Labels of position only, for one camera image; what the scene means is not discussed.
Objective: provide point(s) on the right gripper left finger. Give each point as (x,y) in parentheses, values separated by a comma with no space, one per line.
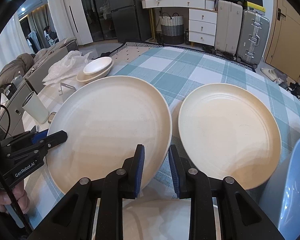
(93,208)

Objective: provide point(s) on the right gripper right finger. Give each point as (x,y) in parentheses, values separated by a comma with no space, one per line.
(218,204)

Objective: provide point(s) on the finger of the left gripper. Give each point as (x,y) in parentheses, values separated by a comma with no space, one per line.
(38,136)
(52,140)

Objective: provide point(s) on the large blue bowl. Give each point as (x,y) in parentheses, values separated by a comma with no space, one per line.
(280,200)

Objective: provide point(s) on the large cream plate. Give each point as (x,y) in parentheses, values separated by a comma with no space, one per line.
(105,121)

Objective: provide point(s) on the cream ridged plate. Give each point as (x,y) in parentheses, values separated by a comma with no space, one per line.
(228,132)

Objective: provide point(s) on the white tumbler cup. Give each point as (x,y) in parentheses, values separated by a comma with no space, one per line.
(35,108)

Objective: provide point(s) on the cream bowl under white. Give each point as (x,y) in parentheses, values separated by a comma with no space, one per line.
(87,78)

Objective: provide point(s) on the grey sofa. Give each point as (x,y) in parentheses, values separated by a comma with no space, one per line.
(34,67)

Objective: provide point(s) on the cream plate at bottom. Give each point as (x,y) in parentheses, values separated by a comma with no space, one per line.
(157,219)

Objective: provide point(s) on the white plastic bag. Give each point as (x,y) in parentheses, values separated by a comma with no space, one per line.
(68,66)

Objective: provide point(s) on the small white bowl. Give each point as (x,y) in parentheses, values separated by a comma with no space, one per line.
(97,65)

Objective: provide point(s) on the dotted beige rug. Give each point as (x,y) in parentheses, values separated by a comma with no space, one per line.
(130,50)

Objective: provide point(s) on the dark refrigerator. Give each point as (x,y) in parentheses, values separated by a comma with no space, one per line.
(130,20)

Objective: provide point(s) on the teal checked tablecloth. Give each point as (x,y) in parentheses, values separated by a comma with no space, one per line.
(175,73)

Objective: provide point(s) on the woven laundry basket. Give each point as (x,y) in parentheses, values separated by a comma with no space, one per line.
(172,28)

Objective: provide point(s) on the wooden door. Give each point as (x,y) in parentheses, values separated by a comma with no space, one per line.
(283,48)

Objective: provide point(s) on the silver suitcase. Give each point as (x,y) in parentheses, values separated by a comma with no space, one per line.
(252,39)

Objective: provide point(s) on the white drawer dresser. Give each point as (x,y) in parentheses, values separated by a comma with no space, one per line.
(202,17)

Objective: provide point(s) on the beige suitcase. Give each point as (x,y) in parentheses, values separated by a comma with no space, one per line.
(229,21)

